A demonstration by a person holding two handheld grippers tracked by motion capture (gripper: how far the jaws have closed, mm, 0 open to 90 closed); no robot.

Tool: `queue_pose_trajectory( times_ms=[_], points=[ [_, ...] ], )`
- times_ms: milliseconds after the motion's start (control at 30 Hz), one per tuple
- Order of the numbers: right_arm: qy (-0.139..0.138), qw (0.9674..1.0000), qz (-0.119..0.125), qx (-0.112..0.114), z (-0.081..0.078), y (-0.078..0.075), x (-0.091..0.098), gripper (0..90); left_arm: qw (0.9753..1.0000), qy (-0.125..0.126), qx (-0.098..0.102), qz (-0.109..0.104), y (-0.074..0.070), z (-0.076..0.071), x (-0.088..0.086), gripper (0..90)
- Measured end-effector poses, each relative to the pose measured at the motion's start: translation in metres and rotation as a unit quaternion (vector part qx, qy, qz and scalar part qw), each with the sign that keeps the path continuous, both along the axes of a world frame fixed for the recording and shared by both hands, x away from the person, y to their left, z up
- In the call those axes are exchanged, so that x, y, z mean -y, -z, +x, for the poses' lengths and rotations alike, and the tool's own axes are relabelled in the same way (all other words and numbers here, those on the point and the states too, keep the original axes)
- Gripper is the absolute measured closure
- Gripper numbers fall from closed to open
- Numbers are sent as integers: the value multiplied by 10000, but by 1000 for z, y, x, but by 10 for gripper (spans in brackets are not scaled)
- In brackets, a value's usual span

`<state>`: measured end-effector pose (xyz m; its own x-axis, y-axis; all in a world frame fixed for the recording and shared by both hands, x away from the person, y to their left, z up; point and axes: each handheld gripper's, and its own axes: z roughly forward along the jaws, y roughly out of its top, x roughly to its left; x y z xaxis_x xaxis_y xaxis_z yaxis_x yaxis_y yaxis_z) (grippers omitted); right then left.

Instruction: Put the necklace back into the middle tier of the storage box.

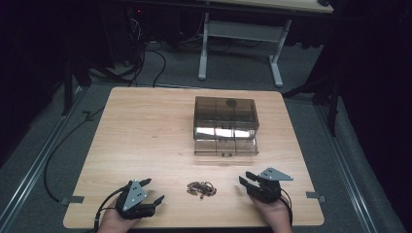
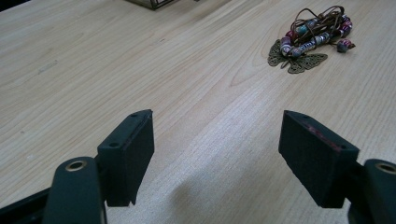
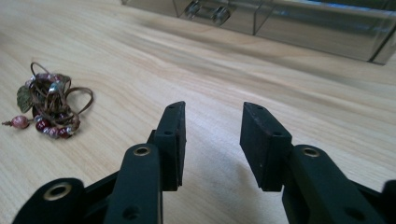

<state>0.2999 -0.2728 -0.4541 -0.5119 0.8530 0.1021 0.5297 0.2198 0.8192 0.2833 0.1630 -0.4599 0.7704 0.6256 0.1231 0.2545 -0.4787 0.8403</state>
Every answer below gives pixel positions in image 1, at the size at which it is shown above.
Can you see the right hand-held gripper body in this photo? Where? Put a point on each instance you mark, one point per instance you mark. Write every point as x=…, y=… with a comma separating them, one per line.
x=268, y=189

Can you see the black metal stand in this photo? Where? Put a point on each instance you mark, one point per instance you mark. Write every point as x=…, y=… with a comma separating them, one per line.
x=68, y=84
x=333, y=106

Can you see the metal floor rail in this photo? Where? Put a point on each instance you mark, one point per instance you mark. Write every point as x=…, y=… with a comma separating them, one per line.
x=35, y=161
x=348, y=171

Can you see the dark computer tower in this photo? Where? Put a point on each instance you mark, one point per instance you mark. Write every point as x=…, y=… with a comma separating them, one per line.
x=124, y=35

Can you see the white desk with metal frame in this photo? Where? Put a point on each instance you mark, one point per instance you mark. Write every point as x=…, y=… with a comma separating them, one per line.
x=241, y=30

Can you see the grey table edge bracket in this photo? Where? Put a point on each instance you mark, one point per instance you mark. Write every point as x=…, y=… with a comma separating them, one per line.
x=315, y=195
x=74, y=200

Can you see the clear brown plastic drawer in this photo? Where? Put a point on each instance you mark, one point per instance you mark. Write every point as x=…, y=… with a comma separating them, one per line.
x=225, y=146

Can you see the black curtain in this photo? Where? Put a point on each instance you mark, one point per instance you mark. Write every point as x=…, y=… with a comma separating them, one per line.
x=29, y=64
x=379, y=97

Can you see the brown transparent drawer box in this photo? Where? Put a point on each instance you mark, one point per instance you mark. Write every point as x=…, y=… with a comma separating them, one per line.
x=225, y=115

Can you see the person's left hand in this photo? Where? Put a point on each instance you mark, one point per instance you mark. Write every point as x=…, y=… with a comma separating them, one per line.
x=113, y=224

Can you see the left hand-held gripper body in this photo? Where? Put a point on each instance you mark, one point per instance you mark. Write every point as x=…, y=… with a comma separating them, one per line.
x=134, y=198

